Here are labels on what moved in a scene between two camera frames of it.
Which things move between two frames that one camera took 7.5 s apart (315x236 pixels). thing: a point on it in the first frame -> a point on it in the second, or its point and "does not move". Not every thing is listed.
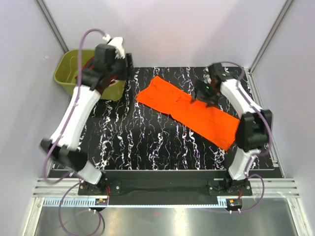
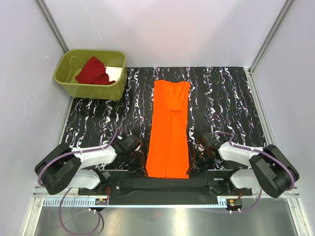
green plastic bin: [65, 74] does not move
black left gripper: [127, 64] -> [139, 168]
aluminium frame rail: [53, 25] does not move
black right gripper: [200, 85] -> [198, 167]
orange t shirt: [213, 124] -> [168, 156]
